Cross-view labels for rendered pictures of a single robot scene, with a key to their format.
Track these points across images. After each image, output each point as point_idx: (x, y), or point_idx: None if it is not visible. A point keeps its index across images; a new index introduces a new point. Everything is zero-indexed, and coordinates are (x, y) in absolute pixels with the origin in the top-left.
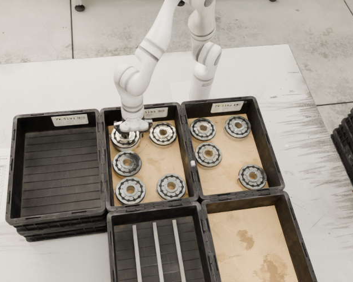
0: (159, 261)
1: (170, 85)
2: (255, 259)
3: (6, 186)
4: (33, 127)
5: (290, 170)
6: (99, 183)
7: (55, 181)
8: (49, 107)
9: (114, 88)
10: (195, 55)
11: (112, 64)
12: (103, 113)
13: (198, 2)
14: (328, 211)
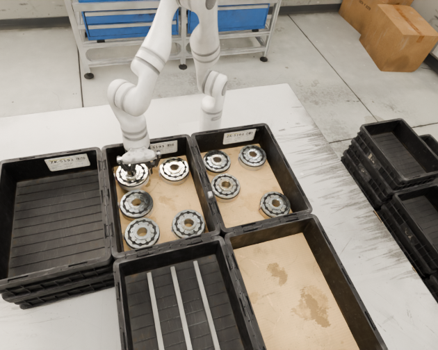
0: (181, 312)
1: (179, 126)
2: (292, 295)
3: None
4: (25, 173)
5: (309, 198)
6: None
7: (52, 232)
8: None
9: (121, 132)
10: (201, 85)
11: None
12: (106, 151)
13: (199, 1)
14: (354, 235)
